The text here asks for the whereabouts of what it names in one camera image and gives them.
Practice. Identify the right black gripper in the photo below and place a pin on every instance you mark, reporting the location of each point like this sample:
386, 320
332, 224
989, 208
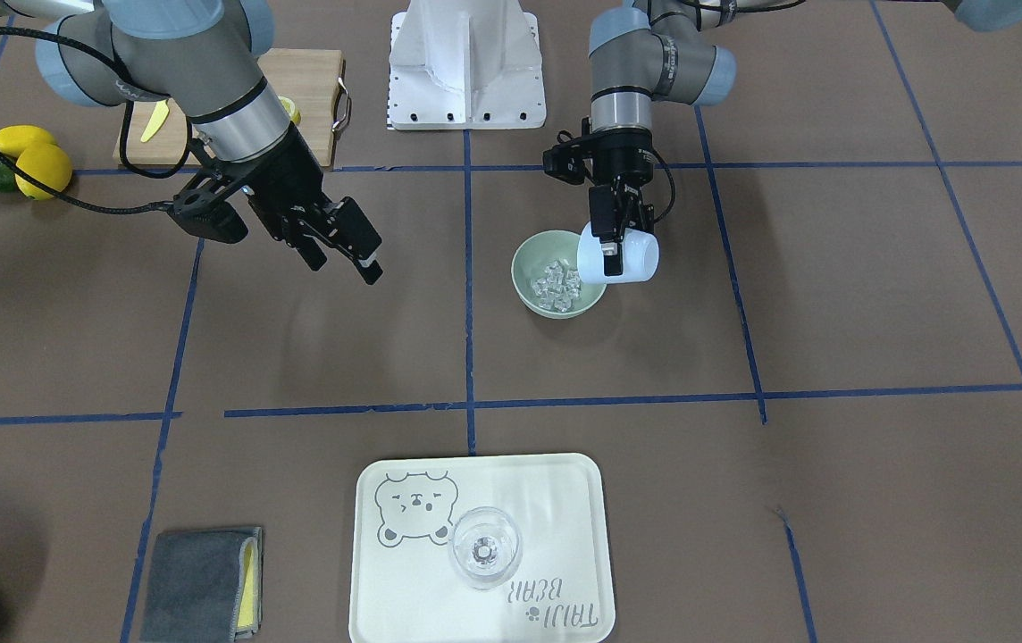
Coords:
289, 183

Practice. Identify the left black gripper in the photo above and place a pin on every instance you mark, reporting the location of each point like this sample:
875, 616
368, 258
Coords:
625, 159

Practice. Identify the light blue plastic cup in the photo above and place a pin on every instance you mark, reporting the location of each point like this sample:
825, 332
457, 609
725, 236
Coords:
636, 260

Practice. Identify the light green ceramic bowl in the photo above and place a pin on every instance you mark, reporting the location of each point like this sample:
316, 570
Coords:
536, 251

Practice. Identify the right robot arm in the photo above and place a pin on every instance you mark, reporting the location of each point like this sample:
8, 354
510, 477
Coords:
203, 55

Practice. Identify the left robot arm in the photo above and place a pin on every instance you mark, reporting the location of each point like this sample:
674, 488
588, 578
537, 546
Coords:
640, 53

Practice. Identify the ice cubes in bowl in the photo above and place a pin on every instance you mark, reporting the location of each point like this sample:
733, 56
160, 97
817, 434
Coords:
557, 287

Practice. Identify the lemon half slice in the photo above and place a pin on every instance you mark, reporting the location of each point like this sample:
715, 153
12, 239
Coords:
291, 109

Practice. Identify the wooden cutting board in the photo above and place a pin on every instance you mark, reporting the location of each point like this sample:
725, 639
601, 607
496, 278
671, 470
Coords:
310, 78

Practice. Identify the yellow plastic knife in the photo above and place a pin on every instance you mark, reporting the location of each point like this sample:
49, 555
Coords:
158, 117

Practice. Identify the yellow lemon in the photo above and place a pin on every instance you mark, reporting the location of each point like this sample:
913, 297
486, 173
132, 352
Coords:
16, 139
48, 164

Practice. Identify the clear stemmed glass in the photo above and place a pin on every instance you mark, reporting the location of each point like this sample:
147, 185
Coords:
486, 548

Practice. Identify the cream bear serving tray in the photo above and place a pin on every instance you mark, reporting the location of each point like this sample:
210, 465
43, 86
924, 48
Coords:
405, 589

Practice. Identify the grey folded cloth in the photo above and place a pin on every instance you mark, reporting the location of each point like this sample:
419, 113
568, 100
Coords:
205, 585

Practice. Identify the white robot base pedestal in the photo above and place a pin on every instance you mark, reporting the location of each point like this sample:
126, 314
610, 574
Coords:
465, 65

